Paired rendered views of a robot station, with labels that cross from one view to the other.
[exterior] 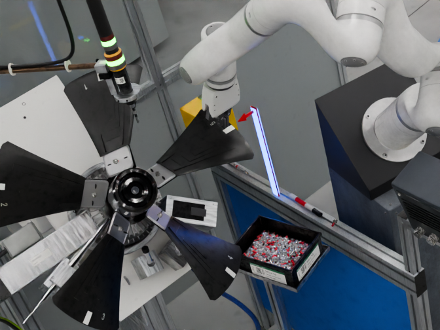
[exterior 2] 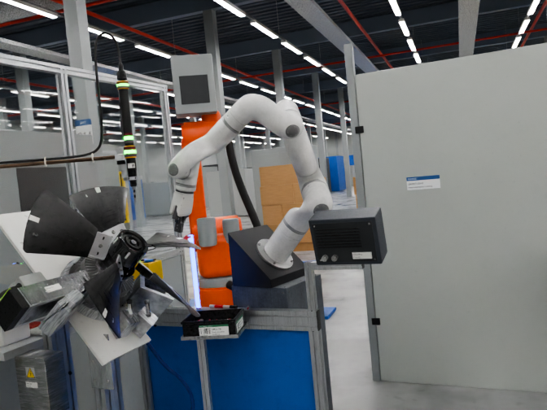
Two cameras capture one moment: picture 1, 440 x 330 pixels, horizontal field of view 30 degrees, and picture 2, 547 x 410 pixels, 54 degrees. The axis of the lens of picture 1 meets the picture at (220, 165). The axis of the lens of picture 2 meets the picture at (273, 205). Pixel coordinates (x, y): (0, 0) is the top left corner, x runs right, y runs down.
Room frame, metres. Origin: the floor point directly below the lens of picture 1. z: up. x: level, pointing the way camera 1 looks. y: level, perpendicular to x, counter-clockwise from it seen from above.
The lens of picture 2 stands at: (-0.14, 0.97, 1.41)
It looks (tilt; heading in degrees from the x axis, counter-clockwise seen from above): 3 degrees down; 323
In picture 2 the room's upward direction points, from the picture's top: 5 degrees counter-clockwise
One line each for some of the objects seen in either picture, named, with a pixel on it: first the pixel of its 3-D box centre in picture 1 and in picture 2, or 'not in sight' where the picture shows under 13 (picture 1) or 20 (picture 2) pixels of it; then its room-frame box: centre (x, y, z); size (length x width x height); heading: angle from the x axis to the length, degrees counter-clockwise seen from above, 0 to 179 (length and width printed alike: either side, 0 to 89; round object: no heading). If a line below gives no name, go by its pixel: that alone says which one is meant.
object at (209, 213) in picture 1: (185, 215); (147, 297); (1.84, 0.14, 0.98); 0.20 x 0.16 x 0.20; 28
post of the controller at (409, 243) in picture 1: (409, 242); (310, 285); (1.50, -0.40, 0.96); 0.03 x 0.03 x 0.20; 28
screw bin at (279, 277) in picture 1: (276, 251); (213, 323); (1.74, -0.08, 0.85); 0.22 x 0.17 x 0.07; 44
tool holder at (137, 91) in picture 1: (118, 78); (129, 167); (1.80, 0.18, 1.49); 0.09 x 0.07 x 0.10; 63
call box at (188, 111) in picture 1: (209, 120); (142, 272); (2.22, -0.01, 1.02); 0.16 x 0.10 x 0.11; 28
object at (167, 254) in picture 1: (175, 253); (142, 322); (1.78, 0.20, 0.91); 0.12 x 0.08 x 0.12; 28
